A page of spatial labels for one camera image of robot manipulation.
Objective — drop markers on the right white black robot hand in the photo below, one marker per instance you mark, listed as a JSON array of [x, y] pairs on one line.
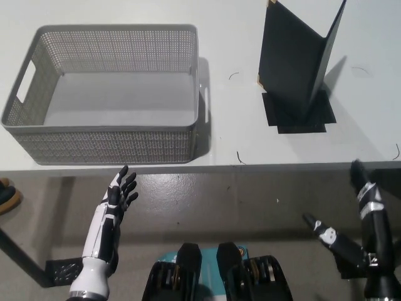
[[376, 232]]

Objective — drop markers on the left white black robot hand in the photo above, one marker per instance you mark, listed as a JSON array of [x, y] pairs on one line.
[[100, 232]]

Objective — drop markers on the black table foot plate right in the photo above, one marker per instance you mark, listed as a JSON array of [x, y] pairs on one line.
[[347, 266]]

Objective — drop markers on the black table foot plate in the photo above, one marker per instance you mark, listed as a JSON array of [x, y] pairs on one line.
[[347, 266], [64, 269]]

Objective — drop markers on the black table foot plate left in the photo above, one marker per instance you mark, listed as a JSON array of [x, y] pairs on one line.
[[64, 269]]

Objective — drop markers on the black table leg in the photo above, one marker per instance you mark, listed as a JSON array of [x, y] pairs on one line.
[[22, 255]]

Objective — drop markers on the brown black shoe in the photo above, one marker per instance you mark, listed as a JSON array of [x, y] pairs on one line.
[[3, 182], [9, 200]]

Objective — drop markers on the black tape patch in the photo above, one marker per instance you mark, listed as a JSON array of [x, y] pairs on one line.
[[322, 117]]

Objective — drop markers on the grey perforated plastic basket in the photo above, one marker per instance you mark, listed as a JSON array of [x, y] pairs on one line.
[[119, 94]]

